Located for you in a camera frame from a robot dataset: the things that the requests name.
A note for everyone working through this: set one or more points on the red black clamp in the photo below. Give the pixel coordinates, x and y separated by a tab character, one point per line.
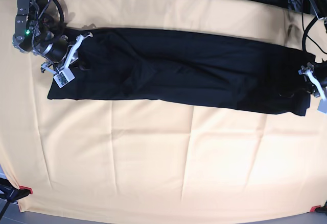
12	194
320	209

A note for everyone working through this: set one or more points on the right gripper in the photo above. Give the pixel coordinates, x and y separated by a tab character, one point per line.
57	51

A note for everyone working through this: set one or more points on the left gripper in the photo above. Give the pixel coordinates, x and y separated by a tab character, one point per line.
319	72

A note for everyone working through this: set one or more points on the yellow table cloth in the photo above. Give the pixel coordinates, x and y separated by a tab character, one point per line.
152	161

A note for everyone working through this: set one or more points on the black T-shirt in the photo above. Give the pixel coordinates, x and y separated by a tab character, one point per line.
189	68

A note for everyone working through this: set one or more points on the red black clamp left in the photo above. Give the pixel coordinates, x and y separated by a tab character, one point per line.
12	194

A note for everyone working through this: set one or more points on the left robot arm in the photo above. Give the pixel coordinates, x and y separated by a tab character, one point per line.
319	7

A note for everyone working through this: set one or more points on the red black clamp right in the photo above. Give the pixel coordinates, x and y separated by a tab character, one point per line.
320	209

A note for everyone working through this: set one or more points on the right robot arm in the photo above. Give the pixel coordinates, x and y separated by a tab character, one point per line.
39	28

